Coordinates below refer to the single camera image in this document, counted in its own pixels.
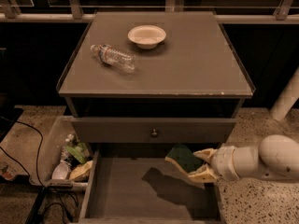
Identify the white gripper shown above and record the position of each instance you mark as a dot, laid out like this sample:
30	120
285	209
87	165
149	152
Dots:
224	162

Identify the green yellow sponge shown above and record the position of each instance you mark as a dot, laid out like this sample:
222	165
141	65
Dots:
183	159

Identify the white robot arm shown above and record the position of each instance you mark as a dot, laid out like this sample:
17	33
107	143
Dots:
276	158

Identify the open grey middle drawer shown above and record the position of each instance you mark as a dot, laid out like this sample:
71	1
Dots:
146	190

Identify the grey drawer cabinet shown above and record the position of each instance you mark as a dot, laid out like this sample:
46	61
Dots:
193	73

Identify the grey top drawer with knob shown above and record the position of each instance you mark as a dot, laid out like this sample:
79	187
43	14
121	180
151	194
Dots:
153	130

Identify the green snack bag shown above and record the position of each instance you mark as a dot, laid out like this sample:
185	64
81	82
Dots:
79	151

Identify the yellow bag in bin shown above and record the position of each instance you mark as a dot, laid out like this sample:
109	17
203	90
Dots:
81	172

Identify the clear plastic water bottle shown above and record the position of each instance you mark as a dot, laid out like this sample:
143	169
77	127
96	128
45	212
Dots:
114	57

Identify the white paper bowl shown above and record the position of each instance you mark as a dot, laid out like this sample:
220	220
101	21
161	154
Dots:
147	36

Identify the white bowl in bin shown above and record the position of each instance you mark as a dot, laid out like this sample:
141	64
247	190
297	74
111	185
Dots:
61	172

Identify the metal window railing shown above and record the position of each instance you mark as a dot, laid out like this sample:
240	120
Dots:
225	11

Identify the small can on floor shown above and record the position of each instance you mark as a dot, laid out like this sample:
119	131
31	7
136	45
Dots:
7	172

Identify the black device at left edge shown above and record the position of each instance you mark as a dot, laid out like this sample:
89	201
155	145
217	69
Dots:
9	114

